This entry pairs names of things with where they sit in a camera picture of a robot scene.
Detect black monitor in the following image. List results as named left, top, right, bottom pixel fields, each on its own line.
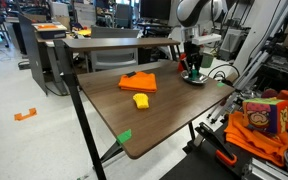
left=139, top=0, right=172, bottom=21

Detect green cup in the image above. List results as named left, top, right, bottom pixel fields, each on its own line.
left=200, top=51, right=216, bottom=69

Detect colourful plush cube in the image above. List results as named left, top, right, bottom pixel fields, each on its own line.
left=242, top=97, right=288, bottom=135

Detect orange floor tape marker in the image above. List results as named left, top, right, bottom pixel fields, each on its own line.
left=13, top=107, right=38, bottom=122

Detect black clamp with orange handle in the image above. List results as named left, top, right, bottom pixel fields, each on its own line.
left=194, top=121, right=238, bottom=168

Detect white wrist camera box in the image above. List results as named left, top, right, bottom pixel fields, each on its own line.
left=191, top=32, right=223, bottom=46

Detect aluminium profile stand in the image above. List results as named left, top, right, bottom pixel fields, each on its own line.
left=232, top=0, right=288, bottom=91

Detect orange yellow clamp tool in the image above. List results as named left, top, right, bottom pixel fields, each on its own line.
left=159, top=123, right=252, bottom=180

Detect yellow knitted toy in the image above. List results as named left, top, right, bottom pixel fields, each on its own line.
left=132, top=92, right=150, bottom=110

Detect grey tray with orange paper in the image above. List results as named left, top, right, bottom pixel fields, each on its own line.
left=32, top=21, right=69, bottom=40

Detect grey desk side panel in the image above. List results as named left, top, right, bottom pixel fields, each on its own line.
left=17, top=13, right=49, bottom=96

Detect pile of orange cloths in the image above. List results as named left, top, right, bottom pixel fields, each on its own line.
left=223, top=110, right=288, bottom=168

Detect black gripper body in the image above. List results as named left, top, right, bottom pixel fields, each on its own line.
left=183, top=42, right=205, bottom=66

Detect orange folded cloth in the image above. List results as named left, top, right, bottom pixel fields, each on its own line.
left=117, top=71, right=158, bottom=94

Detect grey chair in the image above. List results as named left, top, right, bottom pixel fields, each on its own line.
left=89, top=25, right=141, bottom=73

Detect red and orange plush toy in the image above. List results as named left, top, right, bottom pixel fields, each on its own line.
left=261, top=88, right=288, bottom=102

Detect black cable on floor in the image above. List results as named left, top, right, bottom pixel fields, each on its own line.
left=206, top=63, right=242, bottom=83

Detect black table frame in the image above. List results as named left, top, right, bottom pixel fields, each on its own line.
left=53, top=39, right=125, bottom=180

